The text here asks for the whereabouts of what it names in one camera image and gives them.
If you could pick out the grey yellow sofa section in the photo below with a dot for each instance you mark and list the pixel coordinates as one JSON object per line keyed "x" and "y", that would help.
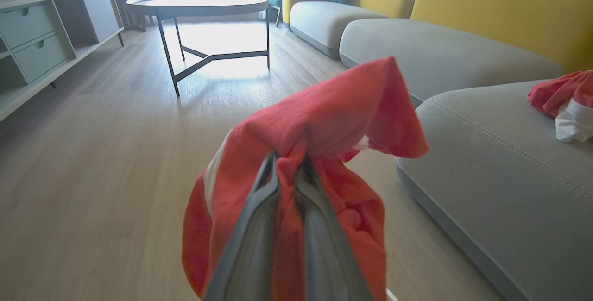
{"x": 324, "y": 18}
{"x": 440, "y": 55}

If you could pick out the grey low cabinet with drawers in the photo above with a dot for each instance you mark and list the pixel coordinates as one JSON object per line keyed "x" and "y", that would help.
{"x": 28, "y": 23}

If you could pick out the red and white garment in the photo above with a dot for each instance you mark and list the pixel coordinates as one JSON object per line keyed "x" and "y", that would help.
{"x": 556, "y": 92}
{"x": 324, "y": 116}

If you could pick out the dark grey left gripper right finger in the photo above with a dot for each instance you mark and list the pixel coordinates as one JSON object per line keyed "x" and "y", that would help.
{"x": 329, "y": 254}

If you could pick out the round coffee table black legs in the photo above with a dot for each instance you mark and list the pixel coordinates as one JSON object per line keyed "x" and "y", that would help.
{"x": 199, "y": 2}

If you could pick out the grey sofa seat module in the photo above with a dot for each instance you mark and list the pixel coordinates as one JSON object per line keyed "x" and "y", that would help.
{"x": 509, "y": 199}

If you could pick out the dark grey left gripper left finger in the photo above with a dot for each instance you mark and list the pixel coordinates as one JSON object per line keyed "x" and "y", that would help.
{"x": 252, "y": 241}

